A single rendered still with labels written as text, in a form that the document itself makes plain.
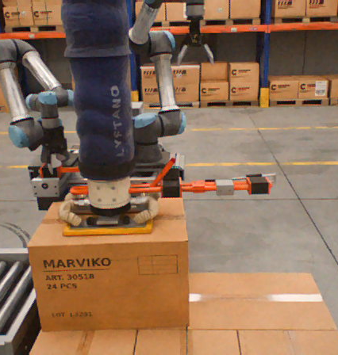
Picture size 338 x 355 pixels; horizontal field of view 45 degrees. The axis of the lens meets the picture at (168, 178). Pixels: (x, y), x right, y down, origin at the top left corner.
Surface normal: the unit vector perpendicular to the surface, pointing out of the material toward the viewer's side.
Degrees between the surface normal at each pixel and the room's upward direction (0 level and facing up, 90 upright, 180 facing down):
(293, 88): 90
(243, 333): 0
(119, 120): 70
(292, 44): 90
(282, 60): 90
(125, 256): 90
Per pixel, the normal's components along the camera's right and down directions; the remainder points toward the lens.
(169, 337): -0.04, -0.93
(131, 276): 0.02, 0.36
